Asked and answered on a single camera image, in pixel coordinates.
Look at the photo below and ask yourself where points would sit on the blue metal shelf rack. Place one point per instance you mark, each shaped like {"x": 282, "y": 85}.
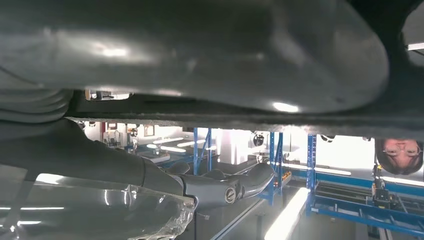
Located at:
{"x": 271, "y": 149}
{"x": 311, "y": 159}
{"x": 195, "y": 149}

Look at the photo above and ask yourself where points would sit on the person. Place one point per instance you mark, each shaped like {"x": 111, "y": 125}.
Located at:
{"x": 400, "y": 155}

